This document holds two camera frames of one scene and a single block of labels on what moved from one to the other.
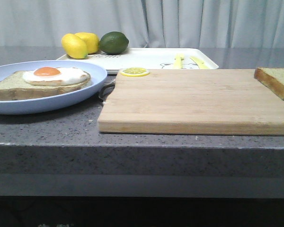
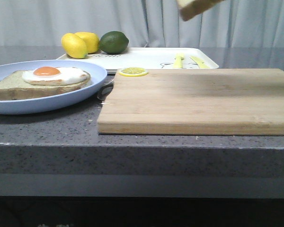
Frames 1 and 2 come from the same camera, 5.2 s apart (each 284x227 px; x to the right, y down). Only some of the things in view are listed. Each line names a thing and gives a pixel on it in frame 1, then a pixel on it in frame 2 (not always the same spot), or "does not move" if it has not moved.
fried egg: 51,76 does not move
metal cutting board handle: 108,87 does not move
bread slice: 279,81 → 189,8
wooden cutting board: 194,102 does not move
